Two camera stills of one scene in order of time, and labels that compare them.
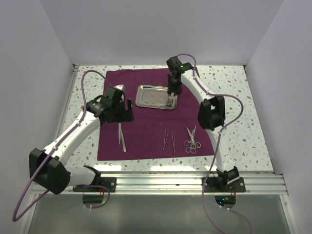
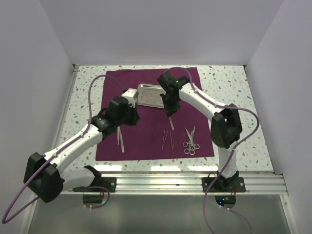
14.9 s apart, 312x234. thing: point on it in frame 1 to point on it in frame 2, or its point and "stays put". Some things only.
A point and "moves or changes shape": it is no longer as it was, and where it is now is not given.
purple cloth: x=154 y=134 stays put
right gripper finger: x=177 y=92 to x=175 y=107
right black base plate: x=212 y=185 stays put
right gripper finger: x=172 y=95 to x=168 y=110
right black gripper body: x=173 y=85 to x=167 y=101
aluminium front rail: x=187 y=184 stays put
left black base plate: x=110 y=183 stays put
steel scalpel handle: x=171 y=102 moves or changes shape
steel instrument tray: x=155 y=96 stays put
